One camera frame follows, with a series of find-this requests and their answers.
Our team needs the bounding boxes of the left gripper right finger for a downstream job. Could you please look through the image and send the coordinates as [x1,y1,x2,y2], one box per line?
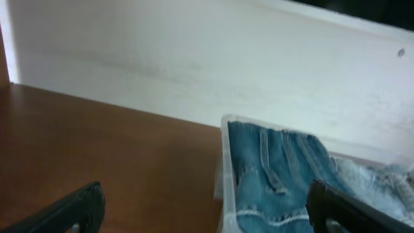
[306,180,413,233]

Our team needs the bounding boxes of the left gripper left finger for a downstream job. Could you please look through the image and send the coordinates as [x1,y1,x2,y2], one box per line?
[2,181,105,233]

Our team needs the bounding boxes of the dark blue jeans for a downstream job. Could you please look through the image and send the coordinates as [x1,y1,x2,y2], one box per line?
[228,122,354,233]

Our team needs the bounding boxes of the light blue jeans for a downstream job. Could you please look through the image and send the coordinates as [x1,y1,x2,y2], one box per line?
[331,158,413,227]

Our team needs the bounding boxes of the clear plastic storage container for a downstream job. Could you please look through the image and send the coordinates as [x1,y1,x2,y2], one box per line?
[221,115,411,232]

